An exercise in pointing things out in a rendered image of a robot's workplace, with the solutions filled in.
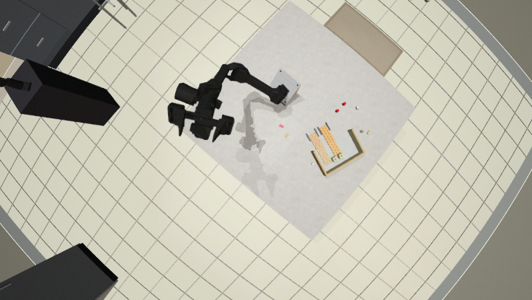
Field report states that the tan strip with orange polka dots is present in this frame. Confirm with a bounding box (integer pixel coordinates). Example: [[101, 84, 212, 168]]
[[320, 125, 334, 143]]

